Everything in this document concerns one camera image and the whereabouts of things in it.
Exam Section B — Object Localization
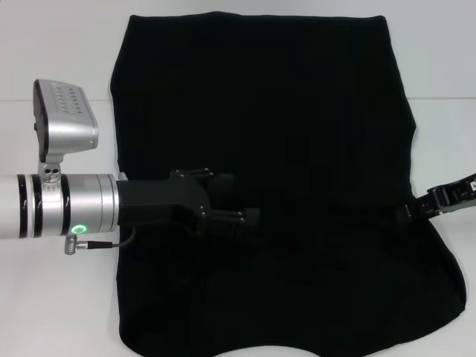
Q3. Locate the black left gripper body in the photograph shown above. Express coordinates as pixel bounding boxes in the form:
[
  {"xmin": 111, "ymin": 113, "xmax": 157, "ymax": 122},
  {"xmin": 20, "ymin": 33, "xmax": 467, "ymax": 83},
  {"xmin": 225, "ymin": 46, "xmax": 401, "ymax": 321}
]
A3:
[{"xmin": 117, "ymin": 169, "xmax": 208, "ymax": 237}]

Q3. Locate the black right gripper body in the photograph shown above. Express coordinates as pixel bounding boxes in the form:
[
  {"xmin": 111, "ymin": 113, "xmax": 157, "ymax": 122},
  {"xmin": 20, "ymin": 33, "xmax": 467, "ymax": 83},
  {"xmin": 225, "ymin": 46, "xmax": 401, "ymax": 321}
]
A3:
[{"xmin": 443, "ymin": 171, "xmax": 476, "ymax": 216}]

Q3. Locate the black t-shirt with white print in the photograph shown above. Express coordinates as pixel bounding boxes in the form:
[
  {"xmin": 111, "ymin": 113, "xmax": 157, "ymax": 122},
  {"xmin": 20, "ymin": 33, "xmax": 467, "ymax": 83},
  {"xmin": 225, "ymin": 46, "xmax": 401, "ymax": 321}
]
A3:
[{"xmin": 110, "ymin": 13, "xmax": 468, "ymax": 357}]

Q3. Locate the left gripper cable with plug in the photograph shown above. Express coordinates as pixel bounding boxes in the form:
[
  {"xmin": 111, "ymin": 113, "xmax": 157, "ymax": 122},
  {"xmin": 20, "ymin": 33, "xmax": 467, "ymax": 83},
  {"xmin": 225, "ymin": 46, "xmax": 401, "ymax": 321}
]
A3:
[{"xmin": 65, "ymin": 225, "xmax": 137, "ymax": 256}]

